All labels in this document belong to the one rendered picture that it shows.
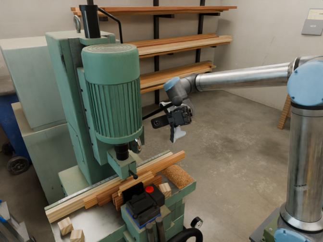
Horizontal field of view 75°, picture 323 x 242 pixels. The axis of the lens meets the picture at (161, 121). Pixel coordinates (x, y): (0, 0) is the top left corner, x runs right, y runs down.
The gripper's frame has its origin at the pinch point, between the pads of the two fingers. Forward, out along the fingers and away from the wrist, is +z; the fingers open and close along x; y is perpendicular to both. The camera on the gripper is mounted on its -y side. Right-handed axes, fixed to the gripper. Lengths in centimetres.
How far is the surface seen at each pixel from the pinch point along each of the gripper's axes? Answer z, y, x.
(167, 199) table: -8.0, -11.4, 32.3
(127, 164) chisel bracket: -0.3, -20.0, 11.6
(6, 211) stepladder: -14, -119, 28
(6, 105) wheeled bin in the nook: -75, -168, -49
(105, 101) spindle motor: 13.8, -11.8, -13.2
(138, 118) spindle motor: 4.5, -7.3, -4.7
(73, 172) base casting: -21, -67, 14
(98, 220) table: 8.8, -34.2, 28.0
